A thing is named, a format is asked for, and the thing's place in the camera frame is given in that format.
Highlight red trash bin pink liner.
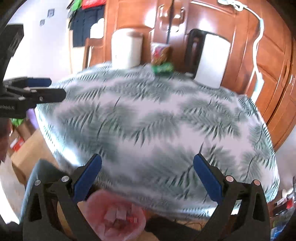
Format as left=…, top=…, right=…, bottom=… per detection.
left=82, top=190, right=146, bottom=240

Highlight person's left hand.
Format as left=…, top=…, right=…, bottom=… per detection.
left=0, top=118, right=11, bottom=162

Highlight cardboard box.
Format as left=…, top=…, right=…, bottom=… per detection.
left=8, top=120, right=59, bottom=185

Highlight wooden chair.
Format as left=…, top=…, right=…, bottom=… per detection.
left=82, top=38, right=105, bottom=69

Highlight dark hanging clothes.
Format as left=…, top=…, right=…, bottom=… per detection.
left=69, top=5, right=105, bottom=47

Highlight green hanging bag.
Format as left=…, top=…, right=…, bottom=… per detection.
left=67, top=0, right=82, bottom=13

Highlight red hanging bag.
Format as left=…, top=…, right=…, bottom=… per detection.
left=81, top=0, right=106, bottom=9

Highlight white canister brown lid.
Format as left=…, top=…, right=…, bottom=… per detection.
left=111, top=28, right=144, bottom=70

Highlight palm leaf tablecloth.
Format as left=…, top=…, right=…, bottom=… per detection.
left=35, top=63, right=280, bottom=219

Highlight patterned paper cup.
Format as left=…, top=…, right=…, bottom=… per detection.
left=151, top=42, right=171, bottom=66

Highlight green crushed can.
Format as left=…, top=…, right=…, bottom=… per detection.
left=152, top=62, right=174, bottom=75

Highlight wooden wardrobe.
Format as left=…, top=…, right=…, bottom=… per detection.
left=103, top=1, right=295, bottom=149

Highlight white blue cable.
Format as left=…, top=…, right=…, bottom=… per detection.
left=191, top=0, right=265, bottom=103

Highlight white electric kettle black handle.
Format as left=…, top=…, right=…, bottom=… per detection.
left=185, top=29, right=231, bottom=89

